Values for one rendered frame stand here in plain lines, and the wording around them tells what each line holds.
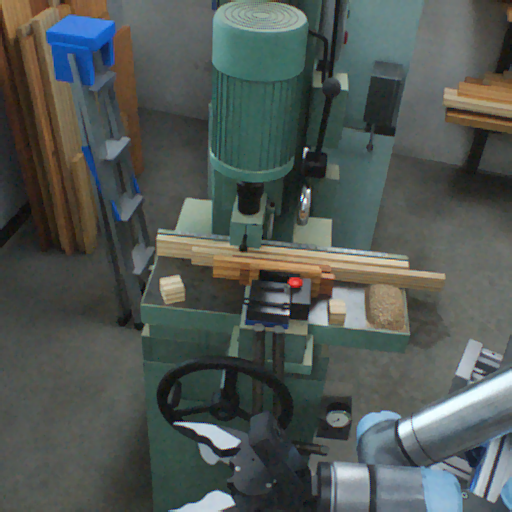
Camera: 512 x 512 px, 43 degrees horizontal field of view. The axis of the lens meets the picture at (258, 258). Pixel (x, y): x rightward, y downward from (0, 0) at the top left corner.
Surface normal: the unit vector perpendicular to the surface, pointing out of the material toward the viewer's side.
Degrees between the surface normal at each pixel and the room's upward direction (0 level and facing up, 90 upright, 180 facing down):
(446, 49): 90
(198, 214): 0
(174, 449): 90
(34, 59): 88
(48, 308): 0
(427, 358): 0
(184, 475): 90
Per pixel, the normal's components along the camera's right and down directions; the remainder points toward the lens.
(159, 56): -0.25, 0.61
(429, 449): -0.34, 0.33
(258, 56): -0.03, 0.64
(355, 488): 0.05, -0.52
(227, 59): -0.63, 0.47
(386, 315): 0.01, -0.32
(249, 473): 0.07, -0.85
